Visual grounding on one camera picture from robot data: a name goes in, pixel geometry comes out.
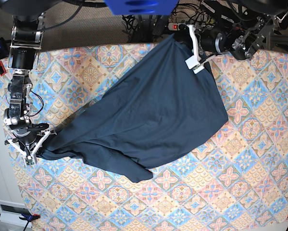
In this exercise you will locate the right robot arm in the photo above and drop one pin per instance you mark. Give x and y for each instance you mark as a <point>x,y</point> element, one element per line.
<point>27,34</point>

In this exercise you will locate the dark navy t-shirt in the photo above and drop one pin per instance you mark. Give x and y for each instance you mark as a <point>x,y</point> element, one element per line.
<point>158,112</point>

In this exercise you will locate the aluminium frame post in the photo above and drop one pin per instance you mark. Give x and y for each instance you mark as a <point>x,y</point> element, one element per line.
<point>277,37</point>

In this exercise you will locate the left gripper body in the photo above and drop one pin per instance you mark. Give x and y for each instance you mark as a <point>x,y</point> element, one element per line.
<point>184,38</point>

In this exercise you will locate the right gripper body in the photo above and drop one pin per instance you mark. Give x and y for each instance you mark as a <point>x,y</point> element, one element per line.
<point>28,142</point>

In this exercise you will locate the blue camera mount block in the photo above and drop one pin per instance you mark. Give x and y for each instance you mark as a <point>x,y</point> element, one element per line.
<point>141,7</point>

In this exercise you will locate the lower left table clamp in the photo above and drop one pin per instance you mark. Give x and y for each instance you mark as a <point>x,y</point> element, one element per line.
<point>26,217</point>

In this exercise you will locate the patterned colourful tablecloth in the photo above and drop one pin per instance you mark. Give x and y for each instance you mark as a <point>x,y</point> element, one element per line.
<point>237,180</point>

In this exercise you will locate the white power strip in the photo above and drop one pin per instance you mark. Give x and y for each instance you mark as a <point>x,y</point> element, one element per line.
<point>177,27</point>

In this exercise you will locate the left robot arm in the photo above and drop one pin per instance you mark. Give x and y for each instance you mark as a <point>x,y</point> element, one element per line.
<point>239,27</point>

